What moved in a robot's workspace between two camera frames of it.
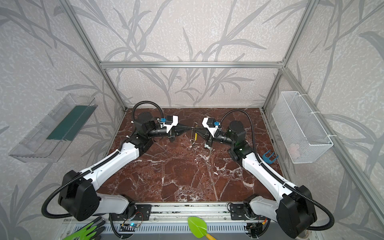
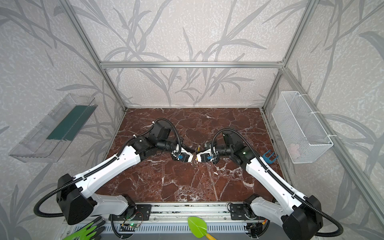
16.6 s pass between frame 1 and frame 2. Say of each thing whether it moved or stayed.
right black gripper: moved
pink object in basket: stayed
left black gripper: moved
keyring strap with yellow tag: moved
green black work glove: stayed
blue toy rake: stayed
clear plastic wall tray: stayed
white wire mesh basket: stayed
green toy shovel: stayed
